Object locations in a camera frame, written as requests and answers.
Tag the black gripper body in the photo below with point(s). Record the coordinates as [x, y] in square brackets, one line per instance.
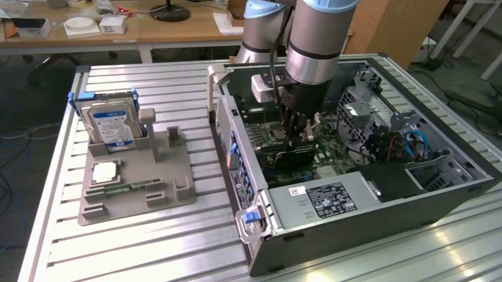
[303, 98]

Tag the graphics card with black shroud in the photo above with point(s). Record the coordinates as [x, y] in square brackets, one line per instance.
[294, 157]

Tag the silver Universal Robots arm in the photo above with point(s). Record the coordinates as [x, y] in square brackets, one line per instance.
[318, 35]

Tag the metal socket cover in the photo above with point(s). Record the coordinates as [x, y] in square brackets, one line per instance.
[310, 129]

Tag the CPU socket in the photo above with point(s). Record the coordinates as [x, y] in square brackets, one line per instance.
[277, 132]

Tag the installed green RAM stick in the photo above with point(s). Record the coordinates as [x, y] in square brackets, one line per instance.
[270, 149]

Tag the green motherboard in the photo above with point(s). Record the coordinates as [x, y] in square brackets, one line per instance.
[333, 147]

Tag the metal disk bay cage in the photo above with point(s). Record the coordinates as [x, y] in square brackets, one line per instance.
[361, 105]

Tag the grey power supply with label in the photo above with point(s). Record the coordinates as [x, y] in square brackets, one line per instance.
[325, 199]

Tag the white paper stack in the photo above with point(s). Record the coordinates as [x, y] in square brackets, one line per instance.
[227, 26]

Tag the blue case latch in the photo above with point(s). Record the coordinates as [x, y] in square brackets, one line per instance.
[251, 218]

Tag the wooden cabinet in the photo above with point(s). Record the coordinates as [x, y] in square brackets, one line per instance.
[395, 29]

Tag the black and silver PC case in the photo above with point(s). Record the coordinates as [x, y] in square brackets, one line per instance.
[353, 235]

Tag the grey parts rack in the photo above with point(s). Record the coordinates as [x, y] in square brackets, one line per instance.
[148, 179]

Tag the wooden desk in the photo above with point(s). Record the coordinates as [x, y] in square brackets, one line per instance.
[165, 32]

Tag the black floor stand base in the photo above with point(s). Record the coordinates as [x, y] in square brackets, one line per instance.
[474, 102]

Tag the black round lamp base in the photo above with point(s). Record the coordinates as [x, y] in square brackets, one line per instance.
[170, 13]

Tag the hard disk in blue carrier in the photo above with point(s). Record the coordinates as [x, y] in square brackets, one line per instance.
[110, 123]

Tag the silver CPU chip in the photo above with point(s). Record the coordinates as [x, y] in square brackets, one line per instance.
[103, 171]

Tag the small white cardboard box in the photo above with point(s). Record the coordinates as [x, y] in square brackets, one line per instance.
[112, 25]

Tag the white box with round top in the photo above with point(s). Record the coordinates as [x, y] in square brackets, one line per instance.
[80, 28]

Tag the black office chair base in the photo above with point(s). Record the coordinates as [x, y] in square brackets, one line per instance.
[51, 67]

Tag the white box with black top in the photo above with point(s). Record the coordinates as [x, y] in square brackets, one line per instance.
[34, 29]

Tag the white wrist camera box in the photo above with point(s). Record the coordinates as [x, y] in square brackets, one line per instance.
[265, 89]

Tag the white table frame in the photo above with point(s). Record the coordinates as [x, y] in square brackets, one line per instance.
[494, 58]

